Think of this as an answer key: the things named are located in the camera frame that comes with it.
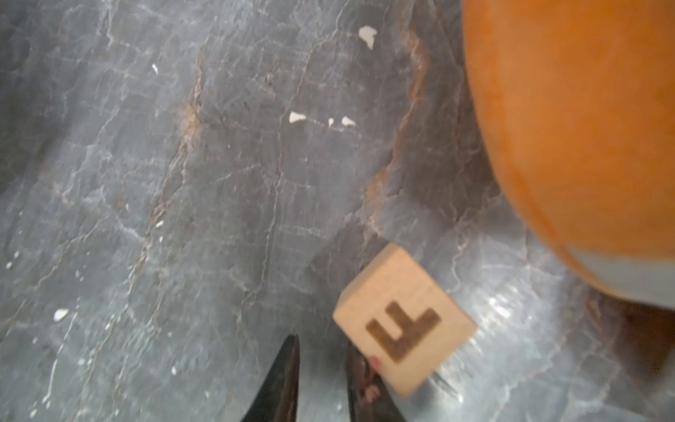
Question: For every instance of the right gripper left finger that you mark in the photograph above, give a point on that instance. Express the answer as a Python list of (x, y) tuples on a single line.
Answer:
[(277, 398)]

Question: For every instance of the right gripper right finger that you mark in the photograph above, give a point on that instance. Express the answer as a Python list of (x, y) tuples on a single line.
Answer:
[(368, 397)]

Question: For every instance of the wooden block letter F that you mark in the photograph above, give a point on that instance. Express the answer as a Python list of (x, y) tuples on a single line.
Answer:
[(394, 311)]

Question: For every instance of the orange shark plush toy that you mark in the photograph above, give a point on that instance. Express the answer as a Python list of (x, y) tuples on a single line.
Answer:
[(575, 103)]

